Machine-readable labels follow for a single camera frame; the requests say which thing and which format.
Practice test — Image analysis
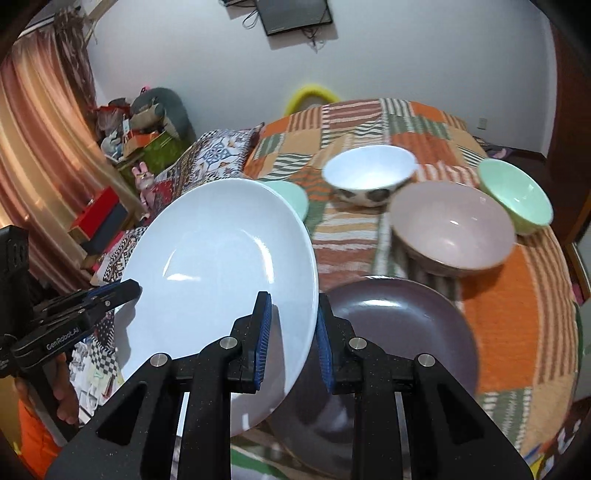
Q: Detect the orange striped curtain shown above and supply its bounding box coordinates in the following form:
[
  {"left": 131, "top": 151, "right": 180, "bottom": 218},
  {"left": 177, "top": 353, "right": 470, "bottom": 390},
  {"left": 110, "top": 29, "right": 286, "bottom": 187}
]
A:
[{"left": 1, "top": 26, "right": 140, "bottom": 293}]

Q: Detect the dark blue box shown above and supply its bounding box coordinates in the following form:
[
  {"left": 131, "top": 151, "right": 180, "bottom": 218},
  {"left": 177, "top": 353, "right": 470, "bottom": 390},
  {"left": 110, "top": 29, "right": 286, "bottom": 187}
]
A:
[{"left": 81, "top": 203, "right": 128, "bottom": 255}]

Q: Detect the dark purple plate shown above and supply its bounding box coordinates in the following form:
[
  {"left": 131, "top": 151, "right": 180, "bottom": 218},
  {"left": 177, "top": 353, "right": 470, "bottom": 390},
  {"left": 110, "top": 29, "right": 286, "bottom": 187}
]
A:
[{"left": 269, "top": 277, "right": 479, "bottom": 479}]

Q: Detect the wall-mounted black screen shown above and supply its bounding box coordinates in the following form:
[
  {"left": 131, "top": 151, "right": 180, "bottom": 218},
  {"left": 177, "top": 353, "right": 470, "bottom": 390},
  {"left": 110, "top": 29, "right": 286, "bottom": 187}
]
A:
[{"left": 256, "top": 0, "right": 332, "bottom": 36}]

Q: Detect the white bowl patterned outside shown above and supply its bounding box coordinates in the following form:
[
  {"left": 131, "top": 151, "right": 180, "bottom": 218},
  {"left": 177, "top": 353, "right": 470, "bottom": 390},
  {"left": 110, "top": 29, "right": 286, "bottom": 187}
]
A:
[{"left": 322, "top": 145, "right": 419, "bottom": 208}]

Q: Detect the person's left hand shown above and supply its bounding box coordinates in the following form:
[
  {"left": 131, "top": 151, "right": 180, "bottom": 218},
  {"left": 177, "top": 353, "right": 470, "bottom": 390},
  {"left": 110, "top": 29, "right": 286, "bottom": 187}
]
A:
[{"left": 52, "top": 353, "right": 79, "bottom": 425}]

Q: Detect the yellow ring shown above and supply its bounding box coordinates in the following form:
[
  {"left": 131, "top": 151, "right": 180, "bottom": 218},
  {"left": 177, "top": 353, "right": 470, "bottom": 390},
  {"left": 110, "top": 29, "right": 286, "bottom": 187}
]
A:
[{"left": 283, "top": 83, "right": 342, "bottom": 116}]

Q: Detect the light green bowl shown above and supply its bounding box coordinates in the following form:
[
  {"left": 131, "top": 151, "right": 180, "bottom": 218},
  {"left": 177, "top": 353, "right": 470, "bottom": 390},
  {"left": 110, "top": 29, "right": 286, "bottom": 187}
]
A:
[{"left": 477, "top": 158, "right": 554, "bottom": 236}]

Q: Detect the pink bunny toy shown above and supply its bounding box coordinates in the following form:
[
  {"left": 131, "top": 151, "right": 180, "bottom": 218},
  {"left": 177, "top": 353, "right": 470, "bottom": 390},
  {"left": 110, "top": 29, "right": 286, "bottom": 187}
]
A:
[{"left": 131, "top": 161, "right": 155, "bottom": 212}]

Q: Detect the grey plush toy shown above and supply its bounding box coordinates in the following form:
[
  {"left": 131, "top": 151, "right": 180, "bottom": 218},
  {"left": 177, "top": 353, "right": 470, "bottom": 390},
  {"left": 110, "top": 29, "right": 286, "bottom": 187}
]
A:
[{"left": 130, "top": 87, "right": 195, "bottom": 143}]

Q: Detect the wall socket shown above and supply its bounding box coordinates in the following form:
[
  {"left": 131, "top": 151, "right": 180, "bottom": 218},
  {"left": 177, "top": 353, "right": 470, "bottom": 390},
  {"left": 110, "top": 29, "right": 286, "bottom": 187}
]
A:
[{"left": 477, "top": 117, "right": 488, "bottom": 130}]

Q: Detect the red box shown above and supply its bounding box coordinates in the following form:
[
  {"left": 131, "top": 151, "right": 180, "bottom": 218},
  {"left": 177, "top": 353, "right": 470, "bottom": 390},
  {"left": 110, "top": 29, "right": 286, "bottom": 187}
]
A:
[{"left": 68, "top": 187, "right": 119, "bottom": 243}]

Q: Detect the light green plate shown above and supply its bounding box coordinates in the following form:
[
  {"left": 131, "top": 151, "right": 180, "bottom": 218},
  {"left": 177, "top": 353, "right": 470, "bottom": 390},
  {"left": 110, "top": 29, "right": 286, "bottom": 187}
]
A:
[{"left": 263, "top": 180, "right": 310, "bottom": 221}]

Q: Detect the white plate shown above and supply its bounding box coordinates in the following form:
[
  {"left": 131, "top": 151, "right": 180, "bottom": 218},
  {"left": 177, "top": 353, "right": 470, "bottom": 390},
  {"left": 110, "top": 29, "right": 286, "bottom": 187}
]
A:
[{"left": 114, "top": 178, "right": 318, "bottom": 436}]

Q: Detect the black camera box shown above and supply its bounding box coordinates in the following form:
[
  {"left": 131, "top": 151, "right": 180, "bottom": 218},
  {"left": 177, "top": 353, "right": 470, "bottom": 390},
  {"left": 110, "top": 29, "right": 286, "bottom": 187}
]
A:
[{"left": 0, "top": 225, "right": 29, "bottom": 294}]

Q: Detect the green box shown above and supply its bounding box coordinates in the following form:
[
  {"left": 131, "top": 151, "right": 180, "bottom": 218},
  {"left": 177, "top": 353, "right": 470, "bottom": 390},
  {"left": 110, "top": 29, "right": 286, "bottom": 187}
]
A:
[{"left": 116, "top": 132, "right": 187, "bottom": 186}]

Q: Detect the patterned pillow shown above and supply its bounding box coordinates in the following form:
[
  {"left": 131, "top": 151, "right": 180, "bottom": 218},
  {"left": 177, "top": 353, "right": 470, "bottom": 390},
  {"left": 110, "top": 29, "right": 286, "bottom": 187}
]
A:
[{"left": 91, "top": 124, "right": 263, "bottom": 286}]

